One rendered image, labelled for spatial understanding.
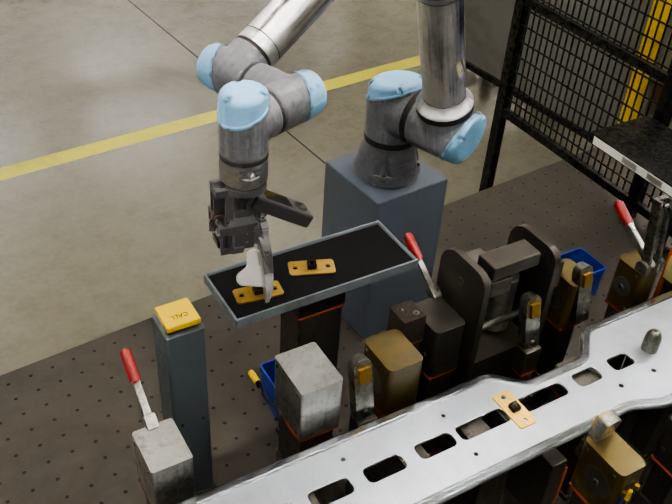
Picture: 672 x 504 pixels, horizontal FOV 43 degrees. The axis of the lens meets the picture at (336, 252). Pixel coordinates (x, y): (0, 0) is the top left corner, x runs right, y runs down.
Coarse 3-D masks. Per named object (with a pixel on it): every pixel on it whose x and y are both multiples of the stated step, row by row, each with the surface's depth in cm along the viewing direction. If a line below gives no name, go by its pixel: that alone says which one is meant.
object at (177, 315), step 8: (168, 304) 144; (176, 304) 144; (184, 304) 144; (160, 312) 142; (168, 312) 142; (176, 312) 142; (184, 312) 142; (192, 312) 142; (160, 320) 141; (168, 320) 141; (176, 320) 141; (184, 320) 141; (192, 320) 141; (200, 320) 142; (168, 328) 139; (176, 328) 140
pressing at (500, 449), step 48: (624, 336) 167; (480, 384) 155; (528, 384) 155; (576, 384) 156; (624, 384) 157; (384, 432) 145; (432, 432) 146; (528, 432) 147; (576, 432) 148; (240, 480) 135; (288, 480) 136; (336, 480) 137; (384, 480) 137; (432, 480) 138; (480, 480) 139
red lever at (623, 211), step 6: (618, 204) 178; (624, 204) 178; (618, 210) 178; (624, 210) 178; (624, 216) 177; (630, 216) 177; (624, 222) 177; (630, 222) 177; (630, 228) 177; (636, 228) 177; (630, 234) 177; (636, 234) 177; (636, 240) 176; (642, 240) 177; (636, 246) 177; (642, 246) 176; (642, 252) 176; (654, 264) 175
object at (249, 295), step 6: (276, 282) 149; (240, 288) 148; (246, 288) 148; (252, 288) 147; (258, 288) 147; (234, 294) 146; (240, 294) 147; (246, 294) 146; (252, 294) 146; (258, 294) 146; (276, 294) 147; (282, 294) 147; (240, 300) 145; (246, 300) 145; (252, 300) 145
